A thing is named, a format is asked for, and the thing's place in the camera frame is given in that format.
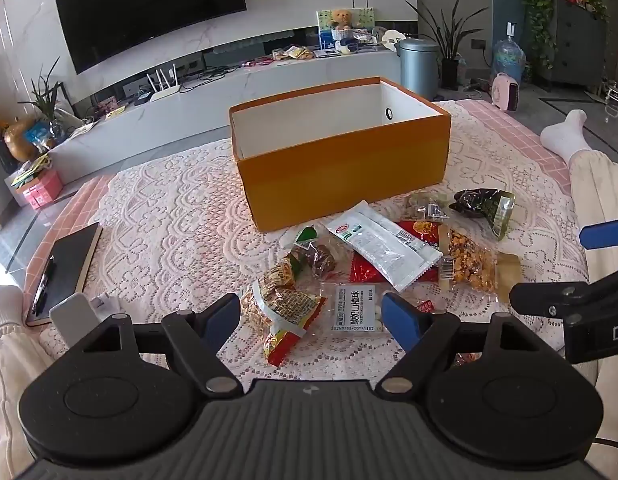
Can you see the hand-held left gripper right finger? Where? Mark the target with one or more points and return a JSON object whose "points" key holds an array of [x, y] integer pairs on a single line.
{"points": [[399, 317]]}

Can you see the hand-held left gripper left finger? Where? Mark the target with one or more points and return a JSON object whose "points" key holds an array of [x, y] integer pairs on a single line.
{"points": [[223, 317]]}

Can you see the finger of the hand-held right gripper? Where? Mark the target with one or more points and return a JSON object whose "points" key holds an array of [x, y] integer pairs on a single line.
{"points": [[604, 234], [549, 297]]}

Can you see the clear packet of white balls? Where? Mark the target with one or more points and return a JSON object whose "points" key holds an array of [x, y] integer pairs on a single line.
{"points": [[354, 305]]}

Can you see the large red snack packet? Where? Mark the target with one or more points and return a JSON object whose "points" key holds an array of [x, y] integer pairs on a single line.
{"points": [[366, 272]]}

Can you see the yellow and red peanut packet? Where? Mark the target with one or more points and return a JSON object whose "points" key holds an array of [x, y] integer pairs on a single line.
{"points": [[284, 310]]}

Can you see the long white snack packet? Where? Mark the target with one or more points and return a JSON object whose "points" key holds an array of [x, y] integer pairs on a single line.
{"points": [[384, 245]]}

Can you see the clear packet of golden crisps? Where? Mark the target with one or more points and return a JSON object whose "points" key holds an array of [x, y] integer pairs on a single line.
{"points": [[469, 260]]}

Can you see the brown dried fruit packet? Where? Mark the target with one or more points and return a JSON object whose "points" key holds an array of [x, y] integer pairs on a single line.
{"points": [[321, 260]]}

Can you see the small clear snack packet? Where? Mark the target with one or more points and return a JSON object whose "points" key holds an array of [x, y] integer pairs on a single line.
{"points": [[429, 207]]}

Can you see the green sausage packet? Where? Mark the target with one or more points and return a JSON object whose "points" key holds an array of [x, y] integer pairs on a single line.
{"points": [[305, 237]]}

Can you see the dark green snack packet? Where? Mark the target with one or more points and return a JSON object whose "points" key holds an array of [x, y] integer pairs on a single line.
{"points": [[481, 202]]}

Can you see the orange cardboard box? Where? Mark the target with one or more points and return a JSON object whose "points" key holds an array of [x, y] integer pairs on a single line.
{"points": [[339, 175]]}

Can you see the person's right leg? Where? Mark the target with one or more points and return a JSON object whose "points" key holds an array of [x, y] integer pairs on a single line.
{"points": [[599, 185]]}

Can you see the person's leg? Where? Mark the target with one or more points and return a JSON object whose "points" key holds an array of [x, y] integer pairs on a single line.
{"points": [[6, 360], [599, 185]]}

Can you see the white lace tablecloth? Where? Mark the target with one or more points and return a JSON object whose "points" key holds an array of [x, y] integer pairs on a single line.
{"points": [[164, 220]]}

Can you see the white rectangular device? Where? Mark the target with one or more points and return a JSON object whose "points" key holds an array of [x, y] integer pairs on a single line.
{"points": [[74, 317]]}

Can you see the black notebook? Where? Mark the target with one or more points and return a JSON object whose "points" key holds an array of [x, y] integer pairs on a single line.
{"points": [[71, 265]]}

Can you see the pink space heater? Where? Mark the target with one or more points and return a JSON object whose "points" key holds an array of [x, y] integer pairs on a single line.
{"points": [[506, 91]]}

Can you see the grey drawer cabinet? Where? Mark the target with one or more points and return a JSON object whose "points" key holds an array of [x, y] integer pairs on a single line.
{"points": [[584, 45]]}

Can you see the blue water bottle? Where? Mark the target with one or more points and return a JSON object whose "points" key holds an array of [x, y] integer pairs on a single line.
{"points": [[509, 60]]}

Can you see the white marble television cabinet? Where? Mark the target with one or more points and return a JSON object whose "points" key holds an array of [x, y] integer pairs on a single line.
{"points": [[189, 110]]}

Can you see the person's left leg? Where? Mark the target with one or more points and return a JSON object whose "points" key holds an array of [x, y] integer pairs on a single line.
{"points": [[6, 360]]}

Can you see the pink cardboard box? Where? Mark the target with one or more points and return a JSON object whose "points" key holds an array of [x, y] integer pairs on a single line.
{"points": [[39, 192]]}

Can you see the white router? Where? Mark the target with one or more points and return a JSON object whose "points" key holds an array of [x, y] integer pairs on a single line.
{"points": [[164, 92]]}

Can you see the grey pedal trash can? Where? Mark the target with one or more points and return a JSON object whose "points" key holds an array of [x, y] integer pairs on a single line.
{"points": [[416, 70]]}

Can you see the long-leaf potted plant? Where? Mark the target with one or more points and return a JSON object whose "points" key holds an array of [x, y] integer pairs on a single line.
{"points": [[451, 35]]}

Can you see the golden pumpkin vase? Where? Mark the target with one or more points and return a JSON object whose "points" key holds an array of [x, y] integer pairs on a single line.
{"points": [[21, 140]]}

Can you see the snack bags on cabinet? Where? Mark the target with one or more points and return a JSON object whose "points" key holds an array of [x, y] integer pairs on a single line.
{"points": [[294, 52]]}

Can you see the round white hand fan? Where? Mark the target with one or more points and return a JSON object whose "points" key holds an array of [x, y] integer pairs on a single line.
{"points": [[395, 40]]}

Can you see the green plant in glass vase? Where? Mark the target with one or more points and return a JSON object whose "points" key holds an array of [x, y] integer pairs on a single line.
{"points": [[44, 100]]}

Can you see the green and white gift box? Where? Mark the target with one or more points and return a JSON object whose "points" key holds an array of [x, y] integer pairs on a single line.
{"points": [[361, 20]]}

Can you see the brown teddy bear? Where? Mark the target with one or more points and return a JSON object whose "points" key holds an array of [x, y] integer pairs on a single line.
{"points": [[342, 19]]}

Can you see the black television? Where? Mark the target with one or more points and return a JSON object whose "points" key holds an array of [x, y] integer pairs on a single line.
{"points": [[149, 10]]}

